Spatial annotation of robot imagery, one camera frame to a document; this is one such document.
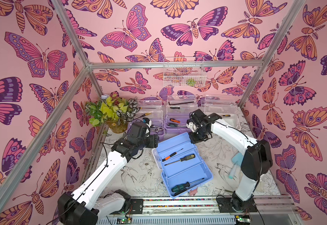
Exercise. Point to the purple toolbox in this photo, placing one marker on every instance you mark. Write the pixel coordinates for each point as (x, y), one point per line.
(178, 109)
(153, 110)

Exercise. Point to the blue white toolbox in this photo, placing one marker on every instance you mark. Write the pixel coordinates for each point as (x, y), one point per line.
(181, 172)

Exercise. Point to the left purple toolbox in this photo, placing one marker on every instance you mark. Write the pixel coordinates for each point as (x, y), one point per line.
(153, 110)

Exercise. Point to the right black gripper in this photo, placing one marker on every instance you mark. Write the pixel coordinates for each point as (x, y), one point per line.
(196, 136)

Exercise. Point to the black yellow screwdriver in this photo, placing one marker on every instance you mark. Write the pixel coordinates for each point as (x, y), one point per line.
(185, 158)

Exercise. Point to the white clear-lid toolbox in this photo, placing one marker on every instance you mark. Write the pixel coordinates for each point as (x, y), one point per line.
(223, 105)

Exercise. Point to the middle purple toolbox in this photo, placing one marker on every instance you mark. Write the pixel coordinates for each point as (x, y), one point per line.
(178, 109)

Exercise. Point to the orange precision screwdriver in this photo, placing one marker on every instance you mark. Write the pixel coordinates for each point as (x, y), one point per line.
(171, 155)

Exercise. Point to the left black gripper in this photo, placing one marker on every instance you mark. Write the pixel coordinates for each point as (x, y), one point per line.
(153, 141)

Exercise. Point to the green handled screwdriver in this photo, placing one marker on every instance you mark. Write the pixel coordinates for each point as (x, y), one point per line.
(183, 186)

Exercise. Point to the white wire basket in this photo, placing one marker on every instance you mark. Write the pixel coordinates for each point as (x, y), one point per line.
(184, 74)

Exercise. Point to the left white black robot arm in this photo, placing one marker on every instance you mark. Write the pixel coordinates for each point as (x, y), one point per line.
(101, 174)

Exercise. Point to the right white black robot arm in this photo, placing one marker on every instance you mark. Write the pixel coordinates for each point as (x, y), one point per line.
(257, 157)

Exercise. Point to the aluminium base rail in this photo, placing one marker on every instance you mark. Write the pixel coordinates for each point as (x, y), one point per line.
(205, 210)

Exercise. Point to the potted green plant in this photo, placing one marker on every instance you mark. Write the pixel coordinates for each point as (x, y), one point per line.
(115, 112)

